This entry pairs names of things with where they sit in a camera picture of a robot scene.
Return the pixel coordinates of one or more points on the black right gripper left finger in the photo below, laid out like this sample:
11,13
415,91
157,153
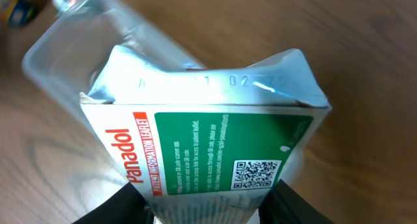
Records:
127,206

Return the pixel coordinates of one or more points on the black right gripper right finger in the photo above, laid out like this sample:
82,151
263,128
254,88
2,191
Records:
283,205

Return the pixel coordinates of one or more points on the white green Panadol box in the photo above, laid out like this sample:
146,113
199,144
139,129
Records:
205,146

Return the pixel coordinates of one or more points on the blue Kool Fever box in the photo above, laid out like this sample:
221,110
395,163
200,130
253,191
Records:
18,13

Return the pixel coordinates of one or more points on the clear plastic container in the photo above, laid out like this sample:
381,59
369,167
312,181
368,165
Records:
69,56

